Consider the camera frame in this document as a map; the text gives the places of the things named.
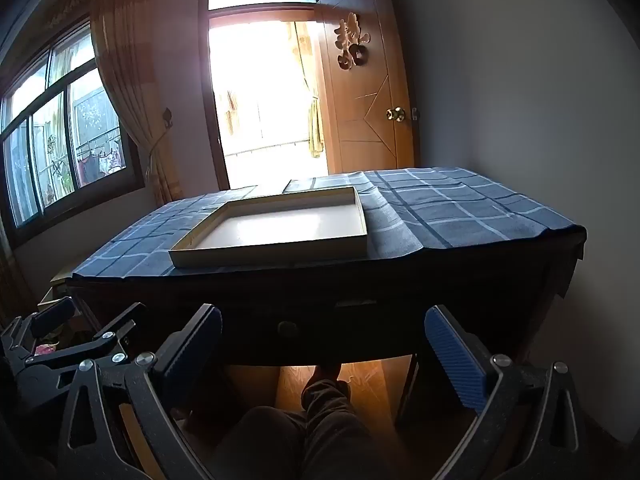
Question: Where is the blue checked tablecloth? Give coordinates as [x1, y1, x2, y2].
[72, 167, 587, 281]

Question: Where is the golden door ornament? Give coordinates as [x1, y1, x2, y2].
[334, 11, 375, 70]

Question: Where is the shallow cardboard tray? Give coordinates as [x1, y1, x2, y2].
[169, 186, 369, 269]

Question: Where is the yellow hanging cloth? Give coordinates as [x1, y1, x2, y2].
[306, 95, 326, 159]

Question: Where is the person's dark trouser leg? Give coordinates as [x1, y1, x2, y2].
[215, 360, 401, 480]

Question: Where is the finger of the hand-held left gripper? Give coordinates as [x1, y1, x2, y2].
[0, 296, 77, 361]
[22, 303, 151, 369]

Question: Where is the dark framed window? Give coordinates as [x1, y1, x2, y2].
[0, 17, 146, 248]

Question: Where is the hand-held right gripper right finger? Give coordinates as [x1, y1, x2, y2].
[424, 304, 586, 480]

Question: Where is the brown door frame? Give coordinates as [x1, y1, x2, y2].
[200, 2, 331, 191]

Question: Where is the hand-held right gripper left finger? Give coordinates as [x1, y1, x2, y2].
[57, 303, 224, 480]

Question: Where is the wooden door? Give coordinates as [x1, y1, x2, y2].
[315, 0, 418, 173]

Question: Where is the tan curtain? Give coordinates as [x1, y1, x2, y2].
[90, 0, 211, 206]

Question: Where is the dark wooden desk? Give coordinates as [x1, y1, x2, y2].
[65, 225, 588, 376]

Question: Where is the light wooden cabinet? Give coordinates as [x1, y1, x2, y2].
[37, 265, 76, 321]

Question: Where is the hanging laundry outside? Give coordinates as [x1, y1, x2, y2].
[77, 140, 123, 181]

